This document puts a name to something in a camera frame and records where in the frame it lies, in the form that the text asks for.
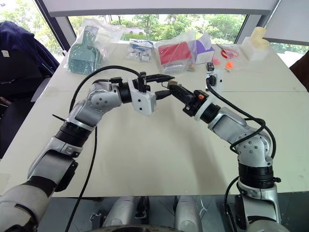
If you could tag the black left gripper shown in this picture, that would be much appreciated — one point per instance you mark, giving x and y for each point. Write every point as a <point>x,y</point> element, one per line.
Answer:
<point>143,84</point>

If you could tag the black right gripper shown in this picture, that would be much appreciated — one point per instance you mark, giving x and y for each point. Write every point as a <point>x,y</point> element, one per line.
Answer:
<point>193,104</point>

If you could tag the brass padlock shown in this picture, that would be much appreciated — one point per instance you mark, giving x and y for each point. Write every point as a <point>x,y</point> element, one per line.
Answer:
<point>172,83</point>

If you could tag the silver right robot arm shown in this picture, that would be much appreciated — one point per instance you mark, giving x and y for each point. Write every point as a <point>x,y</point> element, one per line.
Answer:
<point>230,125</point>

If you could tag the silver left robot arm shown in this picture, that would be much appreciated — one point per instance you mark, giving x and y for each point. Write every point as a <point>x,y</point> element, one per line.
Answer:
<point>96,102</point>

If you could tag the red block in bag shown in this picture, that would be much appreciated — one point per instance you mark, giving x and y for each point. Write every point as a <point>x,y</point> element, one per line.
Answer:
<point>176,68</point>

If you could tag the small brown wooden bits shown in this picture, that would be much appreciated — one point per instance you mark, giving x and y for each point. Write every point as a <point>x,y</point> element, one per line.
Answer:
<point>192,67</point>

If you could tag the red flat pack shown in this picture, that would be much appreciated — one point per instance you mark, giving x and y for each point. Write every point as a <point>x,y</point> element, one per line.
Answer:
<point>174,52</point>

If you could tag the bag of small white parts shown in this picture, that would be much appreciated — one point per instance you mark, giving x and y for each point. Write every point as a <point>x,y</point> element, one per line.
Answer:
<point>140,52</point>

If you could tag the purple and white tissue box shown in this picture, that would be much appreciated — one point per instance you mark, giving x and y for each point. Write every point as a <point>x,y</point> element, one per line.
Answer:
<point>204,53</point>

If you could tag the small orange piece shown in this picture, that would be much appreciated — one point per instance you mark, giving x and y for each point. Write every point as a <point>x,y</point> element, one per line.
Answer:
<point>229,64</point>

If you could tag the teal plastic part in bag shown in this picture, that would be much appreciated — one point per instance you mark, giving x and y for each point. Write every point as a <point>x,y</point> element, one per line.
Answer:
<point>108,38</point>

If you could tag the teal plastic dustpan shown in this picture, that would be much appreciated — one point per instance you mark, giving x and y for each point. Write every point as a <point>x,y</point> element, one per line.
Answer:
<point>83,56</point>

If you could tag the white printed block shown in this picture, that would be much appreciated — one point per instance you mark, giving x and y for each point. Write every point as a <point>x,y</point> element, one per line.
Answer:
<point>253,52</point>

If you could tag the silver rounded robot leg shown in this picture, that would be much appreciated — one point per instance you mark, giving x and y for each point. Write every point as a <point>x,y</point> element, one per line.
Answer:
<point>119,212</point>
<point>187,213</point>

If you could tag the dark brown object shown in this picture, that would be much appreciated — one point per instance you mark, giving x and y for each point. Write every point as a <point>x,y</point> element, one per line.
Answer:
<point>301,71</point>

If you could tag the dark blue jacket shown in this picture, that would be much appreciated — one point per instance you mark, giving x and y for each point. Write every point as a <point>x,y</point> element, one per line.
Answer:
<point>21,55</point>

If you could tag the dark office chair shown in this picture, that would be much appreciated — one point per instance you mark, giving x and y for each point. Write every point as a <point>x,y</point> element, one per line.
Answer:
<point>14,116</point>

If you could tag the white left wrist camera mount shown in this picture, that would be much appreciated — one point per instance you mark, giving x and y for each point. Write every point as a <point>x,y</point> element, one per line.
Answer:
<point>144,102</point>

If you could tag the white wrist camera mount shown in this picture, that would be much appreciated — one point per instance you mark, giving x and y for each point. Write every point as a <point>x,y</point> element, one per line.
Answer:
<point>216,81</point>
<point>144,102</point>

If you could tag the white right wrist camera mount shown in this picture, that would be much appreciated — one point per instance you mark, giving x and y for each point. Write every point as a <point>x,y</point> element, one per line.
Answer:
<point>216,81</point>

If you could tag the dark window frame post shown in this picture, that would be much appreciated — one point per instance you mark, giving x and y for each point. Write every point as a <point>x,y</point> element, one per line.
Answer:
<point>56,24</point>
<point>258,21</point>

